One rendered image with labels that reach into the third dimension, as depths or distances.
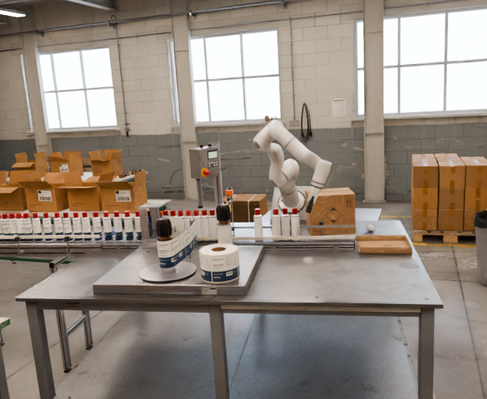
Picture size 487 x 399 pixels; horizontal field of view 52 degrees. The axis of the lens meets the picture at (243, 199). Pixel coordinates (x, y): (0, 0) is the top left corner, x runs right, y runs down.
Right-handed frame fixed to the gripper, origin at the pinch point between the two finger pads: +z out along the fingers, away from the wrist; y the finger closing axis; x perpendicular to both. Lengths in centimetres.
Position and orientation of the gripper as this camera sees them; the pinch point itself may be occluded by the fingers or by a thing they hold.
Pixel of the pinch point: (309, 209)
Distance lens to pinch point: 312.4
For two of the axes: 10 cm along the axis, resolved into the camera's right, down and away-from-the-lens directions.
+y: -2.0, 2.0, -9.6
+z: -2.8, 9.3, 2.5
